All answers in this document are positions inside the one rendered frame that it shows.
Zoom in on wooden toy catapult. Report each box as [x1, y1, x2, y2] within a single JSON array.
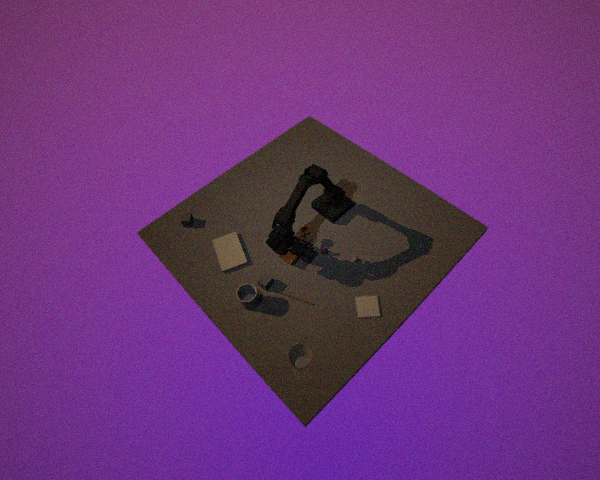
[[278, 226, 313, 265]]

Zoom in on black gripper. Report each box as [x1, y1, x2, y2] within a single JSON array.
[[269, 229, 308, 257]]

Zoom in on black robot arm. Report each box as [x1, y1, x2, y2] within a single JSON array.
[[266, 164, 346, 256]]

